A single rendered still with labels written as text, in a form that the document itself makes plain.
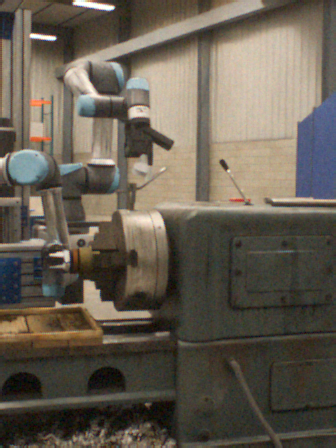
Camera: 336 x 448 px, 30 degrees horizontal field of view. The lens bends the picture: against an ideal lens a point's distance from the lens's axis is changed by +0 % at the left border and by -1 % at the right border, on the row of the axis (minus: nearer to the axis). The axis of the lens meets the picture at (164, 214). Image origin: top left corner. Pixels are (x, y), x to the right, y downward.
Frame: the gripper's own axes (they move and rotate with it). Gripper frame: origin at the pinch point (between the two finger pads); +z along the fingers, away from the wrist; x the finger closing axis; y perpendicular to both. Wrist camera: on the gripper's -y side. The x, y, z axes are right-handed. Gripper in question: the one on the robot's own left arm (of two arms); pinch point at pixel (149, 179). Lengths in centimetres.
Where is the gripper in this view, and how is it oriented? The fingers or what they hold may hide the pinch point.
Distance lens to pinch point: 205.9
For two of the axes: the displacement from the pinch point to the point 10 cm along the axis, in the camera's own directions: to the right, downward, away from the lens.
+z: 0.7, 9.6, -2.7
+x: 2.5, -2.8, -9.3
